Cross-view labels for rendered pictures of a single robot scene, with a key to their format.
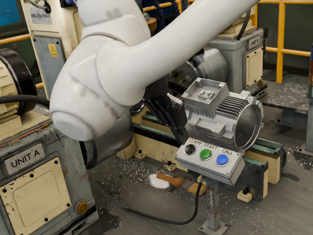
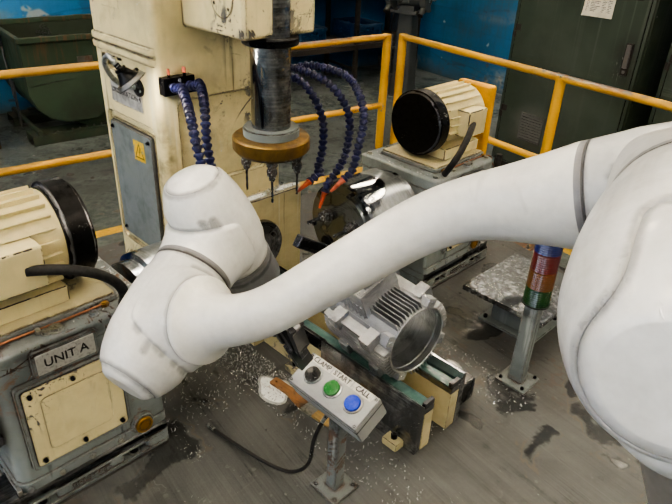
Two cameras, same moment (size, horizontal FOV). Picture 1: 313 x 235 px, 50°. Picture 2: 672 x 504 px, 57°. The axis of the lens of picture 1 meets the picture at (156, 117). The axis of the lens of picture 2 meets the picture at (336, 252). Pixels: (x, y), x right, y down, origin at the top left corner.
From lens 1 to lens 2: 0.30 m
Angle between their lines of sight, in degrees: 4
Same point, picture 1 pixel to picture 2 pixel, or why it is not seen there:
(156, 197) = (261, 419)
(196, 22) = (297, 296)
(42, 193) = (84, 402)
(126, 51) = (208, 303)
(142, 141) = not seen: hidden behind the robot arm
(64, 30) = (160, 129)
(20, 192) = (52, 400)
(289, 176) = (470, 419)
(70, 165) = not seen: hidden behind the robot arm
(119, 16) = (217, 227)
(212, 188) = (336, 433)
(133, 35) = (233, 252)
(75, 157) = not seen: hidden behind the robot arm
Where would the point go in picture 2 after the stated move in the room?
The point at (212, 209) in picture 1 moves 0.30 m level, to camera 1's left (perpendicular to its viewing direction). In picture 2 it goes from (333, 461) to (175, 456)
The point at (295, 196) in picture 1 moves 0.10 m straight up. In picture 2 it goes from (466, 454) to (474, 419)
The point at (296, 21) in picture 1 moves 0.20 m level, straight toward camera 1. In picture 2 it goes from (586, 109) to (583, 116)
